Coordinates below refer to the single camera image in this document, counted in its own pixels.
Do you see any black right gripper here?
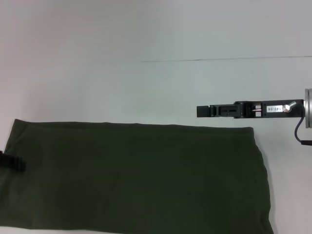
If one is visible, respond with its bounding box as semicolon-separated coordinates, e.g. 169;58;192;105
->
196;99;305;119

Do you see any dark green FREE t-shirt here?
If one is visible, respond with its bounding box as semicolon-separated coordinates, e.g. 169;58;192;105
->
0;118;271;234

